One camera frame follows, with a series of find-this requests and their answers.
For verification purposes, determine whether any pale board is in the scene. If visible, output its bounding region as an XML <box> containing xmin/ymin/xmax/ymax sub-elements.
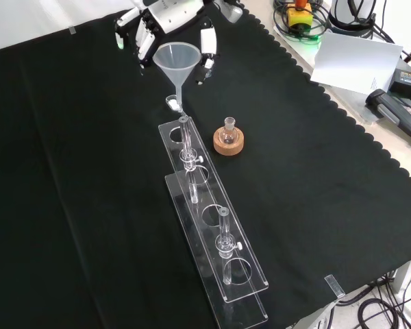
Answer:
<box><xmin>309</xmin><ymin>28</ymin><xmax>404</xmax><ymax>95</ymax></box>

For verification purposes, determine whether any black cloth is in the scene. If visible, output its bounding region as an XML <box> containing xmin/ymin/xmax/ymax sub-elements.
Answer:
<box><xmin>0</xmin><ymin>5</ymin><xmax>411</xmax><ymax>329</ymax></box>

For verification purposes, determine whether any cork ring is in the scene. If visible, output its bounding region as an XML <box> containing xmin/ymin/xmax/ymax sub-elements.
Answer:
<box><xmin>212</xmin><ymin>125</ymin><xmax>245</xmax><ymax>156</ymax></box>

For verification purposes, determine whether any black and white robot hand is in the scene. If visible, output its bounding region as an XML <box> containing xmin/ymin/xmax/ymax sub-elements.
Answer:
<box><xmin>114</xmin><ymin>0</ymin><xmax>219</xmax><ymax>85</ymax></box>

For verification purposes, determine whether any black and grey handheld device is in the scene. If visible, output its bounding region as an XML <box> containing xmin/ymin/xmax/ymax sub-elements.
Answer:
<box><xmin>364</xmin><ymin>88</ymin><xmax>411</xmax><ymax>147</ymax></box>

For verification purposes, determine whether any yellow stop button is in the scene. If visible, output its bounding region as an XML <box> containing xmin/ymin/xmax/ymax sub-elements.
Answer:
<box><xmin>286</xmin><ymin>0</ymin><xmax>313</xmax><ymax>29</ymax></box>

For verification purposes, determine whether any clear acrylic funnel stand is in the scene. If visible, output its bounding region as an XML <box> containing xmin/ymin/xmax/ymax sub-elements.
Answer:
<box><xmin>158</xmin><ymin>115</ymin><xmax>270</xmax><ymax>329</ymax></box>

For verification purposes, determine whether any translucent plastic funnel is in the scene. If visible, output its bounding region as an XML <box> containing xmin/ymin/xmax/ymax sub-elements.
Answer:
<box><xmin>153</xmin><ymin>42</ymin><xmax>202</xmax><ymax>108</ymax></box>

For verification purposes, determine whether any clear tape strip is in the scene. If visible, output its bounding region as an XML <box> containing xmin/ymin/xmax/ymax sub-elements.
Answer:
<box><xmin>324</xmin><ymin>273</ymin><xmax>346</xmax><ymax>297</ymax></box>

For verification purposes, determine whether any black cable bundle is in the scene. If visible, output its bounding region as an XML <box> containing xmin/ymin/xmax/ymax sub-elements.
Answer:
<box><xmin>335</xmin><ymin>269</ymin><xmax>411</xmax><ymax>329</ymax></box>

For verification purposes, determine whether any white cylinder with black base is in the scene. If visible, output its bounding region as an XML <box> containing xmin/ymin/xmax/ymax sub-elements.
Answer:
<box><xmin>328</xmin><ymin>0</ymin><xmax>377</xmax><ymax>32</ymax></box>

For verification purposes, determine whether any clear glass weighing funnel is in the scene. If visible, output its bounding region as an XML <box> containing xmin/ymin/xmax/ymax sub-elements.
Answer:
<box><xmin>164</xmin><ymin>95</ymin><xmax>188</xmax><ymax>116</ymax></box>

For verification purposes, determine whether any black power adapter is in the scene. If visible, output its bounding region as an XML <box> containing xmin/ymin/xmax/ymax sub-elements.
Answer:
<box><xmin>388</xmin><ymin>67</ymin><xmax>411</xmax><ymax>101</ymax></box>

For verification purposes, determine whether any clear round-bottom flask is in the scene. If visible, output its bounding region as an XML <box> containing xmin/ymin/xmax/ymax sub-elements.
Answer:
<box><xmin>219</xmin><ymin>117</ymin><xmax>237</xmax><ymax>145</ymax></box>

